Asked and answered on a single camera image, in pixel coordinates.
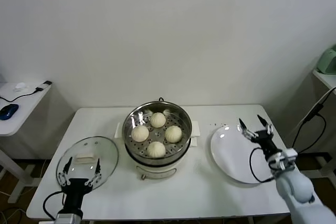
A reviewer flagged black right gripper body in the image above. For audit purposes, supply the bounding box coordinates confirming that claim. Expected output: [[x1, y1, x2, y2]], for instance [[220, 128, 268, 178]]
[[251, 129, 283, 161]]

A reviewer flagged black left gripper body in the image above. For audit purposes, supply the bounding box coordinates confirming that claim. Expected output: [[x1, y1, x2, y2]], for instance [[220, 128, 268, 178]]
[[61, 178, 93, 214]]

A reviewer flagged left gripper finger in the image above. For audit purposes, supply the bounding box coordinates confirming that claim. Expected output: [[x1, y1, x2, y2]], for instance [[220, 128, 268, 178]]
[[58, 157, 73, 187], [85, 158, 103, 188]]

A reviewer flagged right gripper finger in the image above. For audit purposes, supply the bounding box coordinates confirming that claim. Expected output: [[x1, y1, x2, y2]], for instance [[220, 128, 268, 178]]
[[238, 118, 256, 142], [257, 114, 274, 138]]

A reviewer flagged round glass pot lid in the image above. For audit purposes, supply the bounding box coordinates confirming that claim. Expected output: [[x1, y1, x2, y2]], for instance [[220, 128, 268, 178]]
[[55, 136, 119, 190]]

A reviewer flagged white steamed baozi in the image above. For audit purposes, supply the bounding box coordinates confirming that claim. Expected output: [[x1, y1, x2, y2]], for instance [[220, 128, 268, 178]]
[[146, 141, 166, 158], [164, 125, 183, 143], [131, 125, 150, 142], [150, 112, 166, 129]]

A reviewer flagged stainless steel steamer basket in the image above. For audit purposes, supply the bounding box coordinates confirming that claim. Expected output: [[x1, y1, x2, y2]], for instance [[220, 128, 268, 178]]
[[122, 101, 192, 161]]

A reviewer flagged large white round plate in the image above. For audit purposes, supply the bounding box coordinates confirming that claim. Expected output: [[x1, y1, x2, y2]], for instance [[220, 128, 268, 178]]
[[209, 124, 277, 184]]

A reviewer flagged white electric cooker base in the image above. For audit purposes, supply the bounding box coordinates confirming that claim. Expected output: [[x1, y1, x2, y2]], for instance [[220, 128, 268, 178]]
[[114, 120, 202, 182]]

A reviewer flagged white side table with mouse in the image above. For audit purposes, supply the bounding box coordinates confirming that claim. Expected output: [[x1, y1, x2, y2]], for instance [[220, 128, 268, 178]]
[[0, 81, 53, 204]]

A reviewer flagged blue computer mouse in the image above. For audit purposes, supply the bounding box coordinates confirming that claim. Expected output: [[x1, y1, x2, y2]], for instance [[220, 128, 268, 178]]
[[0, 103, 19, 120]]

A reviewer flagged mint green appliance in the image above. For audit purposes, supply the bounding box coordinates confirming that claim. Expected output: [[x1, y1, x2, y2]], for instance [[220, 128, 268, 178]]
[[316, 45, 336, 75]]

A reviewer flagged white crumpled tissue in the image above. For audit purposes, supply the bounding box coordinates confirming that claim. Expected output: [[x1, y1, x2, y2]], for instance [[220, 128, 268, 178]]
[[13, 82, 30, 92]]

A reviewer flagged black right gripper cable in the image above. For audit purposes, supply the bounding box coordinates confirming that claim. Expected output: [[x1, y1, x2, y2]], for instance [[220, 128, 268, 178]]
[[249, 147, 278, 183]]

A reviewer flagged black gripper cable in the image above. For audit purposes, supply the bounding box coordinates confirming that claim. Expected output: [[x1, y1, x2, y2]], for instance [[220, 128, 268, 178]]
[[43, 190, 66, 221], [249, 147, 278, 183]]

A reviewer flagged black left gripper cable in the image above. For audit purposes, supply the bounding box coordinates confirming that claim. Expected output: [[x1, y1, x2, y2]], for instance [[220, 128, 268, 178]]
[[43, 190, 66, 221]]

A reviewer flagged black looped cable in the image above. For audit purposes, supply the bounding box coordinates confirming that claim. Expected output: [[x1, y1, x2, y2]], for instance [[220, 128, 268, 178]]
[[290, 103, 328, 154]]

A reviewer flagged white power cable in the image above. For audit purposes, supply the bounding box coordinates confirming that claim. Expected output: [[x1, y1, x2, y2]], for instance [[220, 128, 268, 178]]
[[286, 87, 336, 141]]

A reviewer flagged black mouse desk cable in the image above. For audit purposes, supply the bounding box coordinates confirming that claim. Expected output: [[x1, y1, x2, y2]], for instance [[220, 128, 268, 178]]
[[0, 86, 45, 103]]

